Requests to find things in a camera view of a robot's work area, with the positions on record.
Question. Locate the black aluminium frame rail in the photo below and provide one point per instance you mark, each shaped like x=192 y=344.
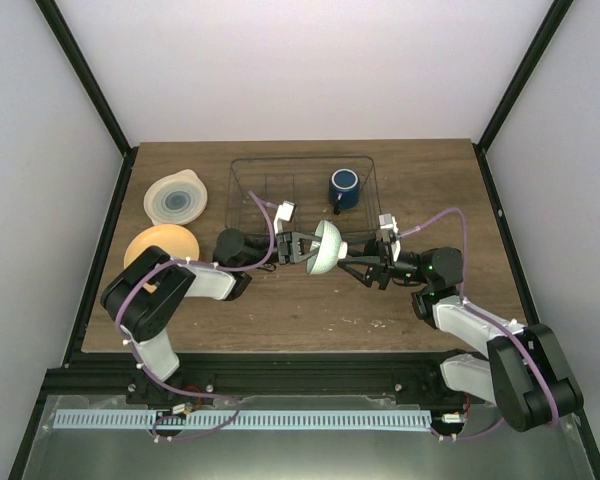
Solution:
x=247 y=374

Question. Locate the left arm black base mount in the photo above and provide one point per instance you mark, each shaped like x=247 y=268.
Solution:
x=143 y=390

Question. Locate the light green patterned bowl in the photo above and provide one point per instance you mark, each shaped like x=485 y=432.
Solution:
x=327 y=249

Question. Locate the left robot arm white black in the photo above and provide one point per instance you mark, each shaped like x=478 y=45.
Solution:
x=162 y=267

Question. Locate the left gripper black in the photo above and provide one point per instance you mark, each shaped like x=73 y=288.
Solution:
x=285 y=246

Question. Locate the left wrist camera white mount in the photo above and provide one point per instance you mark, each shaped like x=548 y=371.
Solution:
x=284 y=214

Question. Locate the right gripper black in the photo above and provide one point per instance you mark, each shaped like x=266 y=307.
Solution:
x=378 y=266

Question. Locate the black wire dish rack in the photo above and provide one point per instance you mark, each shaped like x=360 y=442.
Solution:
x=304 y=181

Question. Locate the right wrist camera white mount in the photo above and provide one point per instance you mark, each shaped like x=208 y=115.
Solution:
x=388 y=231

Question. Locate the light blue slotted cable duct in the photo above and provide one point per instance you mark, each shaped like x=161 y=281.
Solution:
x=258 y=420

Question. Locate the dark blue ceramic mug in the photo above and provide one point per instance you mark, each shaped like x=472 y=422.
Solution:
x=344 y=190

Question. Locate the orange plastic plate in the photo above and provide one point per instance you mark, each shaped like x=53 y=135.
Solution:
x=175 y=240

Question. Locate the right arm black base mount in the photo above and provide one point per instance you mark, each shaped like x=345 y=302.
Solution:
x=419 y=387

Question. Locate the translucent white bowl with spout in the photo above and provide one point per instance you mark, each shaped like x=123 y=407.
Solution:
x=176 y=199

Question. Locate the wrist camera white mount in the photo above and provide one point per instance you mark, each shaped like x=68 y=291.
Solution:
x=284 y=214
x=388 y=231

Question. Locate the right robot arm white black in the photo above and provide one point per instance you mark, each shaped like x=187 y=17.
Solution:
x=520 y=369

